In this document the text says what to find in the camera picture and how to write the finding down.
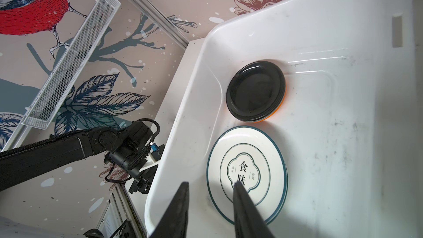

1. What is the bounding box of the white plate black line pattern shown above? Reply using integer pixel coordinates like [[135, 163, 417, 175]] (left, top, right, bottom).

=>
[[206, 126, 289, 224]]

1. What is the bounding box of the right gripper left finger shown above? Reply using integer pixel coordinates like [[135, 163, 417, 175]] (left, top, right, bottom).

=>
[[150, 182, 189, 238]]

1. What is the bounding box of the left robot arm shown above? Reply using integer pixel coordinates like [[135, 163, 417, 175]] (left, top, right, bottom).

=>
[[1, 119, 165, 194]]

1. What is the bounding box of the white wire mesh basket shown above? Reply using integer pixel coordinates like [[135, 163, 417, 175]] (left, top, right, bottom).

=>
[[21, 0, 121, 130]]

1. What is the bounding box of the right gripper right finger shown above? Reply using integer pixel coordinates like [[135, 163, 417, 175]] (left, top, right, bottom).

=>
[[233, 182, 274, 238]]

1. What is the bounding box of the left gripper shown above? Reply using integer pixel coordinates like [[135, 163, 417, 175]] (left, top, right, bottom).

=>
[[129, 165, 158, 195]]

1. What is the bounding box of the white plastic bin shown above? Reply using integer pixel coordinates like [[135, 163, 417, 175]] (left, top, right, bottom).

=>
[[144, 0, 423, 238]]

